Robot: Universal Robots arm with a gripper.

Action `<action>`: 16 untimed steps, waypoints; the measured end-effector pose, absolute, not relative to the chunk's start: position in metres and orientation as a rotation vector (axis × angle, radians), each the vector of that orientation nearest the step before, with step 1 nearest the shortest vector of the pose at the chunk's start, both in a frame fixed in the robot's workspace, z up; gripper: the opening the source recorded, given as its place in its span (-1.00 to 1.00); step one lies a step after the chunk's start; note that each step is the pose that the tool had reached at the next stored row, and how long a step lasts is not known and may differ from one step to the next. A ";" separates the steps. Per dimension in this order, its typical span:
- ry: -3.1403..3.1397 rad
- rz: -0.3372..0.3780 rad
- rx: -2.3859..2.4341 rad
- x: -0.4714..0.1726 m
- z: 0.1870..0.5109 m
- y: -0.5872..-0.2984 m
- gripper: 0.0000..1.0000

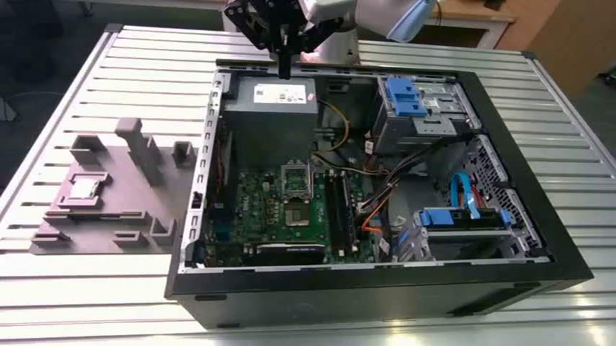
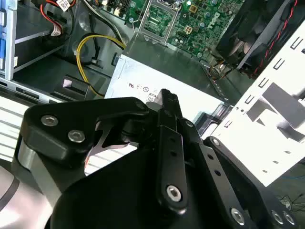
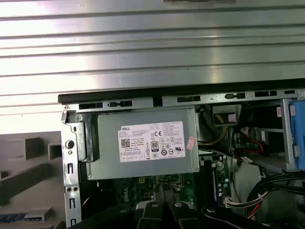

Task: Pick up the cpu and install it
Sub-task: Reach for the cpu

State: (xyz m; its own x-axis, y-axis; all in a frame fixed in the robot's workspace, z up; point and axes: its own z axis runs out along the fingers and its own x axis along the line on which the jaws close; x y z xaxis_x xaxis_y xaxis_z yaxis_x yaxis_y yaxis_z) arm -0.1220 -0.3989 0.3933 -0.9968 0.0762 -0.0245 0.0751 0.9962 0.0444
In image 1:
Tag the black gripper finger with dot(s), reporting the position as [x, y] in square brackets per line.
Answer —
[245, 25]
[323, 34]

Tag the silver green CPU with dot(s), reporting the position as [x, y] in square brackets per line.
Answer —
[85, 188]

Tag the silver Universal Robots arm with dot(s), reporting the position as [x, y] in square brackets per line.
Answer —
[338, 39]

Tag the CPU socket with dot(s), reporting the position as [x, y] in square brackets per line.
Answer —
[299, 216]

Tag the blue plastic drive carrier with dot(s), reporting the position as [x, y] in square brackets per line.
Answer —
[407, 97]

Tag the grey power supply unit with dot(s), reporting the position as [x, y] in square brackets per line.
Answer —
[269, 126]

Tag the grey metal drive cage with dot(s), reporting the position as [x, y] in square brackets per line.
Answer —
[434, 129]

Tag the wooden cabinet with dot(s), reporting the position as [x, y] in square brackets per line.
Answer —
[569, 36]

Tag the green motherboard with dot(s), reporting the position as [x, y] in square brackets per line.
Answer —
[251, 223]

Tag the grey plastic parts rack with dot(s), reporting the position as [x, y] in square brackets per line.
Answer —
[121, 202]

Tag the hard disk in blue carrier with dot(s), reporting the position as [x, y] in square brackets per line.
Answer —
[440, 218]

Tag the black graphics card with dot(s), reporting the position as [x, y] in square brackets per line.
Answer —
[289, 250]

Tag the grey metal disk bay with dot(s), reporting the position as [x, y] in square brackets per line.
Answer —
[419, 248]

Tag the black PC case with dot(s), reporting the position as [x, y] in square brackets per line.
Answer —
[386, 299]

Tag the brown square base plate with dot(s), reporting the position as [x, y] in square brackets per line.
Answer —
[308, 59]

